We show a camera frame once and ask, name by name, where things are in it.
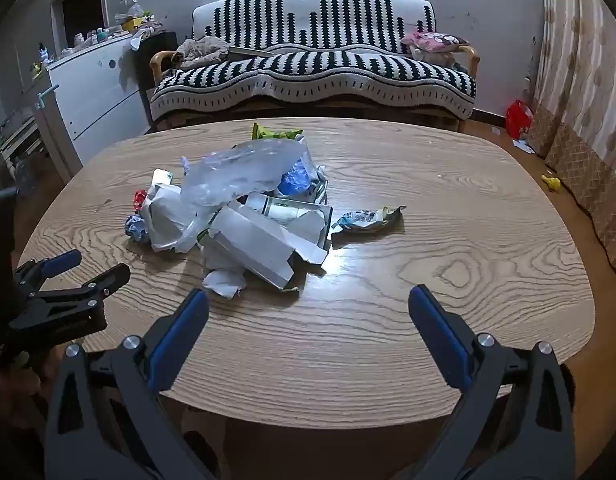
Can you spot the white torn carton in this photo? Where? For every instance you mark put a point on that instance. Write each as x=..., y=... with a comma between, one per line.
x=253, y=245

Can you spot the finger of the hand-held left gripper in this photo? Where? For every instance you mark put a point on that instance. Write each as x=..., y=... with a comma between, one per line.
x=110, y=280
x=63, y=261

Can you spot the teal small bottle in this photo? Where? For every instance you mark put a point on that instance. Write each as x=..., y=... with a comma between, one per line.
x=102, y=35

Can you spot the white paper scraps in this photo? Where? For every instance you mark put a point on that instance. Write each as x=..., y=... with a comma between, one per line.
x=522, y=145

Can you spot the red small wrapper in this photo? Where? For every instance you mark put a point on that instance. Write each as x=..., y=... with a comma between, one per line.
x=139, y=199

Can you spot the large clear water bottle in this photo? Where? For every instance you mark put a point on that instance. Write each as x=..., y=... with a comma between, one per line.
x=25, y=175

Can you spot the blue white wipes packet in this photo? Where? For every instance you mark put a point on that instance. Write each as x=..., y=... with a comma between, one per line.
x=293, y=180

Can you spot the black white striped sofa cover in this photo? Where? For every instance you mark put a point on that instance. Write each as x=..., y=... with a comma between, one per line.
x=338, y=65

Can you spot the beige patterned curtain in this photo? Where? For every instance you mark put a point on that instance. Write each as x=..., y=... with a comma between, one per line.
x=577, y=60

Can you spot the white shelf rack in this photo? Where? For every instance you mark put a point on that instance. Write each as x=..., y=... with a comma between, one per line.
x=18, y=135

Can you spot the yellow toy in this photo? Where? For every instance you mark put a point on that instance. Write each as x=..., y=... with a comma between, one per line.
x=550, y=182

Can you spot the white hanging paper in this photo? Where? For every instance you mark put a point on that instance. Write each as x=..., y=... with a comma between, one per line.
x=138, y=40

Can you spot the beige cushion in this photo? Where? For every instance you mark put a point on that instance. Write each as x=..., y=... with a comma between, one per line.
x=432, y=58

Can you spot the yellow box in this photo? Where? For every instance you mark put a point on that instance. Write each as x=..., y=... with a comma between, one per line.
x=130, y=22

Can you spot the beige crumpled cloth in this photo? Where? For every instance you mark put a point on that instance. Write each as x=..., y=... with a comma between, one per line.
x=203, y=50

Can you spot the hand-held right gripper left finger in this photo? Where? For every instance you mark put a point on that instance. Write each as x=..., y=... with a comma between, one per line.
x=180, y=340

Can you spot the red bag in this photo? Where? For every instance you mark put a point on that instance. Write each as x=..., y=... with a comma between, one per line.
x=518, y=120

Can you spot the white dresser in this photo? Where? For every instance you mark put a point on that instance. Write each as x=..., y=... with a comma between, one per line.
x=93, y=95

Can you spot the clear plastic bottle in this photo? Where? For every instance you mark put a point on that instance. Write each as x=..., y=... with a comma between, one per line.
x=135, y=7

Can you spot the small blue toy figure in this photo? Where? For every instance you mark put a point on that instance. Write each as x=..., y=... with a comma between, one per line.
x=44, y=55

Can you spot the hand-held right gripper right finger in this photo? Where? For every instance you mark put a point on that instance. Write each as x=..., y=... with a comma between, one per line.
x=440, y=340

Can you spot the white green labelled bottle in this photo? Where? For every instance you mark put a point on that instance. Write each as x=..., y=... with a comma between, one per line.
x=278, y=207

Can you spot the white small box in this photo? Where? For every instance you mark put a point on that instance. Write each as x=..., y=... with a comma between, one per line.
x=163, y=176

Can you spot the pink printed pillow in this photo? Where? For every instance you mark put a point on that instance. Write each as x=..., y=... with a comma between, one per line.
x=432, y=40

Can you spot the clear plastic bag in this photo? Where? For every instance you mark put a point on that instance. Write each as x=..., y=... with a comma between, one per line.
x=238, y=165

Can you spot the white blue wrapper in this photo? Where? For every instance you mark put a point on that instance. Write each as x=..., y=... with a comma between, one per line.
x=363, y=220

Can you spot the white paper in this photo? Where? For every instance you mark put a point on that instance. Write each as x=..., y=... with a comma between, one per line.
x=223, y=282
x=138, y=40

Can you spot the wooden sofa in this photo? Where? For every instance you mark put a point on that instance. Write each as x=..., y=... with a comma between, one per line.
x=470, y=56

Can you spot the green yellow snack packet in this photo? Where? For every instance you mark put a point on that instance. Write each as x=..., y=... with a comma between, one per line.
x=275, y=134

